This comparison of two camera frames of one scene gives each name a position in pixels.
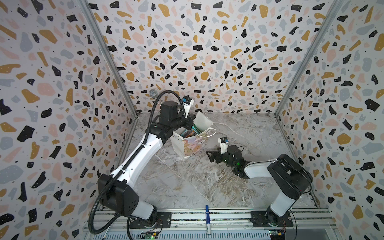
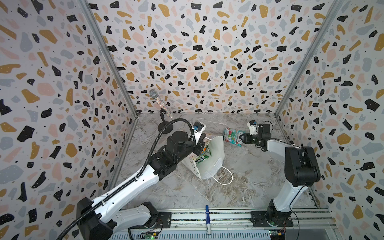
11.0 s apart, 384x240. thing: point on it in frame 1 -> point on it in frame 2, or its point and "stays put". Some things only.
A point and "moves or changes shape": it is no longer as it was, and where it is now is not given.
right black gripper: [219, 155] -> [245, 138]
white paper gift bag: [186, 146] moves or changes shape
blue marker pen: [208, 220] stays put
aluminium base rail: [232, 224] stays put
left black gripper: [189, 121] -> [199, 145]
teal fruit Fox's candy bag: [187, 133] moves or changes shape
